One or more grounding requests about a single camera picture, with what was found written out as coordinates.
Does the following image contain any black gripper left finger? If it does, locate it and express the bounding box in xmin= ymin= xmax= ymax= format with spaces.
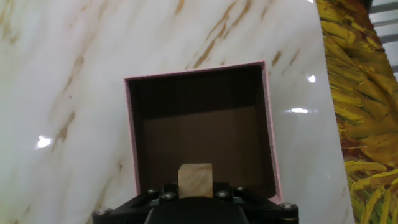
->
xmin=92 ymin=182 xmax=180 ymax=224

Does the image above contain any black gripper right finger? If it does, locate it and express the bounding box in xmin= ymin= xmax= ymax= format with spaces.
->
xmin=212 ymin=182 xmax=300 ymax=224

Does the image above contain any yellow green painted cloth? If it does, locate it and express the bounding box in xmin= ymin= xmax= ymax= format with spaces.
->
xmin=315 ymin=0 xmax=398 ymax=224

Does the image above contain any white marble pattern sheet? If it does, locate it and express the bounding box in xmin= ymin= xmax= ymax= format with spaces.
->
xmin=0 ymin=0 xmax=357 ymax=224

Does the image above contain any pink cardboard box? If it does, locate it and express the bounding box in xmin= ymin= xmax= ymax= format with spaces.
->
xmin=123 ymin=60 xmax=284 ymax=205

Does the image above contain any medium wooden cube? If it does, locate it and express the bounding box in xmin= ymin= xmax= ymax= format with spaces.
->
xmin=177 ymin=162 xmax=214 ymax=199

